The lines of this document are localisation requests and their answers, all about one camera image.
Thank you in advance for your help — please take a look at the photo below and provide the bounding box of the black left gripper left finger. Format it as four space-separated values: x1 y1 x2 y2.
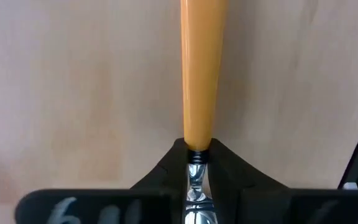
14 138 189 224

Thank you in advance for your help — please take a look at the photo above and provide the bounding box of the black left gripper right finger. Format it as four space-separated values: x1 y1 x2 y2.
208 138 358 224

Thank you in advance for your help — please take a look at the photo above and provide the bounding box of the yellow-handled metal spoon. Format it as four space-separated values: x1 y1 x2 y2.
180 0 229 224

